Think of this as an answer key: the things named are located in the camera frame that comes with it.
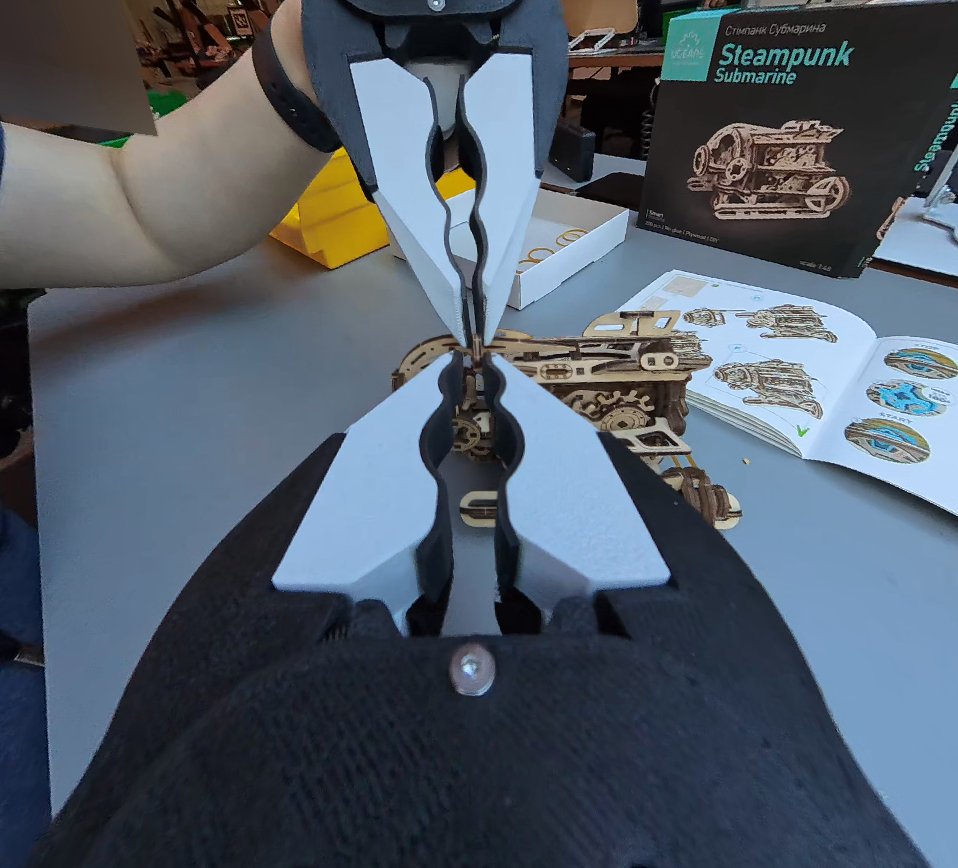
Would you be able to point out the white cardboard tray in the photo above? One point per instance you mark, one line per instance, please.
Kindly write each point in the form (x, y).
(569, 277)

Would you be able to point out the white stand base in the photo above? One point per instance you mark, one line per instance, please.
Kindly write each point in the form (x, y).
(920, 239)

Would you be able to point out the person's left hand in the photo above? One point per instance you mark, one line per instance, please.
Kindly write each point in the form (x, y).
(292, 30)

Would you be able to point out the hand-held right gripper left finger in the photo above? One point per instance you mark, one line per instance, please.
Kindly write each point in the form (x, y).
(359, 509)

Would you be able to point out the yellow rubber band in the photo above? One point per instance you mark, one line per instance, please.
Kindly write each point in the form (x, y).
(569, 243)
(533, 256)

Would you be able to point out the person's blue jeans leg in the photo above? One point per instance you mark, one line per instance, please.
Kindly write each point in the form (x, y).
(19, 733)

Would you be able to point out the person's left forearm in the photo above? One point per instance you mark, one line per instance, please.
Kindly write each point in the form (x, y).
(150, 209)

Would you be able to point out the small slotted wooden part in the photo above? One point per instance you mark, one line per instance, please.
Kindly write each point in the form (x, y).
(479, 509)

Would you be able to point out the wooden submarine model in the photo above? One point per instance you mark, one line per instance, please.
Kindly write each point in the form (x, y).
(599, 389)

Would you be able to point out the green storage bin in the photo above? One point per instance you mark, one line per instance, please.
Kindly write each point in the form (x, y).
(168, 112)

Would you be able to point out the tiny wooden pin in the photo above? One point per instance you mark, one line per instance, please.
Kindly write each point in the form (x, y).
(477, 352)

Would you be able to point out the black wrist band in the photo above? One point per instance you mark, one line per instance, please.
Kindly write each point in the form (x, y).
(292, 105)

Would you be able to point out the instruction booklet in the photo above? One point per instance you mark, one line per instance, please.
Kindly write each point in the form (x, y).
(846, 389)

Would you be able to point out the black model kit box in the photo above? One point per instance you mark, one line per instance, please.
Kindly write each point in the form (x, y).
(786, 97)

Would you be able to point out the yellow stacked storage bins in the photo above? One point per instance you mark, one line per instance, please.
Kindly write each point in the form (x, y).
(329, 224)

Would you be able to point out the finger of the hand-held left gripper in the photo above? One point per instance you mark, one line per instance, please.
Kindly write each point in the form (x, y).
(397, 157)
(509, 150)

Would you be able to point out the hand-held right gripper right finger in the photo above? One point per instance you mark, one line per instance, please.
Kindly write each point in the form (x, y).
(576, 509)

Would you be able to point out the black case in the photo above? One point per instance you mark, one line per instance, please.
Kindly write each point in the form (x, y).
(572, 150)

